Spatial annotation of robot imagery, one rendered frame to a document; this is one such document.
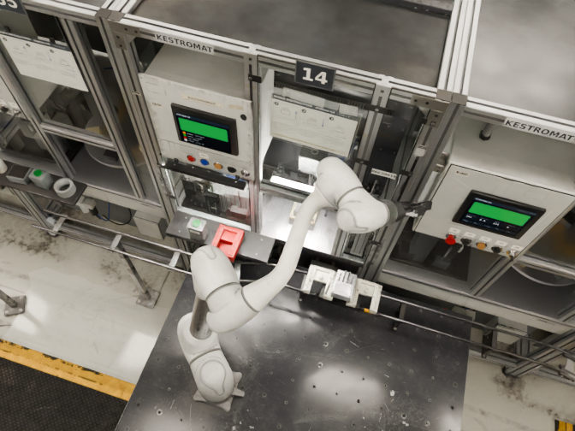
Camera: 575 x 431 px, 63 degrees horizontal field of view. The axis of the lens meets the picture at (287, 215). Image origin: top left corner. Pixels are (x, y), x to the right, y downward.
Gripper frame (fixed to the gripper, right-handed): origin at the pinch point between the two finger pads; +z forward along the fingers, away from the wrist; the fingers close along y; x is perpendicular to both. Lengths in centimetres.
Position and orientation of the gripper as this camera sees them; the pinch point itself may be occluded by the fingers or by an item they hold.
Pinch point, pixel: (423, 206)
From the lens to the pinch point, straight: 174.8
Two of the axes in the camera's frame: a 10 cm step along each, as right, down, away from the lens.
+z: 7.7, -1.1, 6.2
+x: -1.1, 9.5, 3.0
